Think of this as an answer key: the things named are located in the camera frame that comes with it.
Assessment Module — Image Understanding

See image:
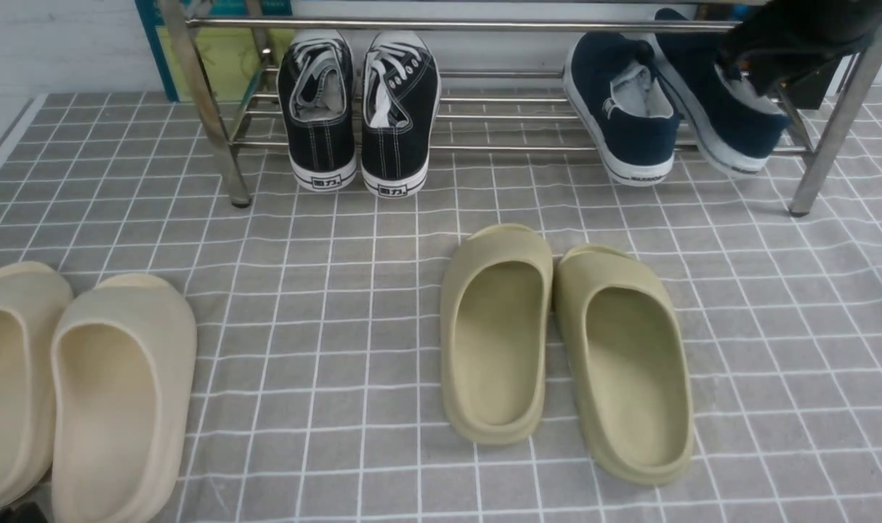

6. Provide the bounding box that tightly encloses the right olive foam slipper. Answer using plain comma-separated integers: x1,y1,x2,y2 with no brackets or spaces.
554,243,695,485

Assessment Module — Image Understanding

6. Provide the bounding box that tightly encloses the black canvas sneaker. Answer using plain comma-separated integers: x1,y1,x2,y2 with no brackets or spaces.
360,31,441,199
276,29,357,192

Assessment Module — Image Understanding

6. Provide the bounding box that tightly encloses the silver metal shoe rack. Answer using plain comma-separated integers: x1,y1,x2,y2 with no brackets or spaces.
158,1,882,217

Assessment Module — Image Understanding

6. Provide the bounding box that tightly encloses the teal and yellow book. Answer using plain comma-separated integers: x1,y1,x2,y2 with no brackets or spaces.
135,1,259,102

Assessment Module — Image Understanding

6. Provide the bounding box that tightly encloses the cream foam slipper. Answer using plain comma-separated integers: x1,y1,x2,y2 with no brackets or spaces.
50,272,198,522
0,261,73,508

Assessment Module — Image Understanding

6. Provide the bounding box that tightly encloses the grey checkered floor mat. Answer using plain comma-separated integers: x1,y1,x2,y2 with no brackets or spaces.
0,86,882,522

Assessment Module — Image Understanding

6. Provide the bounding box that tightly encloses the olive foam slipper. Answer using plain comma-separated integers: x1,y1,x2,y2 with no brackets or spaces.
554,243,695,485
439,223,554,445

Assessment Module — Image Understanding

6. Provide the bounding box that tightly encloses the left cream foam slipper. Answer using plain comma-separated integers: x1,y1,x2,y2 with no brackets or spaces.
0,261,73,508

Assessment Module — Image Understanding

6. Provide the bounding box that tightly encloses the right black canvas sneaker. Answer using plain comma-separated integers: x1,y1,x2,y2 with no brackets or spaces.
360,31,441,199

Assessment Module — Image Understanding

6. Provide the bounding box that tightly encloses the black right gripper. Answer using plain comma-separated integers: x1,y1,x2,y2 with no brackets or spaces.
717,1,882,95

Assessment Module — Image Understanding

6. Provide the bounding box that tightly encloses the right cream foam slipper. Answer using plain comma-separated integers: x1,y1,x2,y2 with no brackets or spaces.
50,272,198,522

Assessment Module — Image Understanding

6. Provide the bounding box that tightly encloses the navy slip-on shoe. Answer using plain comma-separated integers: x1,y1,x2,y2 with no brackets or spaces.
562,32,681,187
647,32,790,176

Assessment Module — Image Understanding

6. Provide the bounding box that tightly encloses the left olive foam slipper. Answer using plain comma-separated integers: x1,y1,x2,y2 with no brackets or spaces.
439,223,554,445

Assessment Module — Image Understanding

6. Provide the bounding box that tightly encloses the left black canvas sneaker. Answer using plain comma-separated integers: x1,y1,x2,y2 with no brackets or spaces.
276,29,357,192

